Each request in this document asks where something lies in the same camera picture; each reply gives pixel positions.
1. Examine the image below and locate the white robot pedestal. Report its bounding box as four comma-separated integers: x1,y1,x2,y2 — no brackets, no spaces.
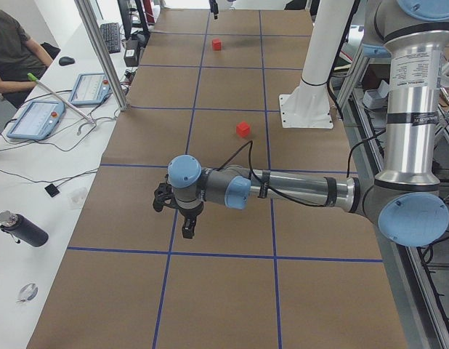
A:
279,0,358,129

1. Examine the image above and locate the white stick green tip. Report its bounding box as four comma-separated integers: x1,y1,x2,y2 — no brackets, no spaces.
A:
27,73,96,125

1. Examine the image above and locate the seated person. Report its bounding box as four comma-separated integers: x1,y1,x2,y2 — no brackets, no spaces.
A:
0,10,53,108

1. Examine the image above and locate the black power adapter box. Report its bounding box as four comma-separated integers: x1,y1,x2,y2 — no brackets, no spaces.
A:
124,39,140,68

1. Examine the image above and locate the far teach pendant tablet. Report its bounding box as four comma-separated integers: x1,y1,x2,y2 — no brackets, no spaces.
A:
69,73,111,107

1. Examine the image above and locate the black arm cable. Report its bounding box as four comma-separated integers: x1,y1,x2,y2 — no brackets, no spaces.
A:
214,139,387,209

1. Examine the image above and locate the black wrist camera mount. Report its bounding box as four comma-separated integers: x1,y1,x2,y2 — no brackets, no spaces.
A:
153,174,179,212

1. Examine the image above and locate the clear plastic lid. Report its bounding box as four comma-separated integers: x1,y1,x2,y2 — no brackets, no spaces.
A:
68,187,88,209

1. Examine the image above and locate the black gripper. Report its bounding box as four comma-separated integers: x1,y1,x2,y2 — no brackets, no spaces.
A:
176,199,204,239

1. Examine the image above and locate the red cube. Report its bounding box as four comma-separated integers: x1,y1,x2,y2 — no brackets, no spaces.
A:
235,121,251,138
211,38,222,51

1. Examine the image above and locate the black keyboard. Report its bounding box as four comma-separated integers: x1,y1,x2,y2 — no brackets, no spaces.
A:
100,23,121,54

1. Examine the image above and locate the black computer mouse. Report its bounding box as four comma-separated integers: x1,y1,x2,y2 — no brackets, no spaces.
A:
58,56,75,66

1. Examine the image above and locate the black water bottle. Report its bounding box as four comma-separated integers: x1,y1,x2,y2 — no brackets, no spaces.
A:
0,211,49,247

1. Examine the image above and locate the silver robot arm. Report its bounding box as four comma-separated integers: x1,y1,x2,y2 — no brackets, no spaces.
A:
153,1,449,247

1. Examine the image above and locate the small black square device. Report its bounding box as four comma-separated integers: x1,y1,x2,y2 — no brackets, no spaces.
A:
44,183,60,198

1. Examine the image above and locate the aluminium frame post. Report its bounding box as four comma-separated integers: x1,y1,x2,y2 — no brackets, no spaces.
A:
74,0,128,111

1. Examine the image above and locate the near teach pendant tablet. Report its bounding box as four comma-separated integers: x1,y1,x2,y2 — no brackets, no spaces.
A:
7,101,65,140

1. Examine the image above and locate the teach pendant tablet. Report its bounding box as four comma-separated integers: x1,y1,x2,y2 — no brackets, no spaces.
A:
69,73,111,107
7,101,65,140

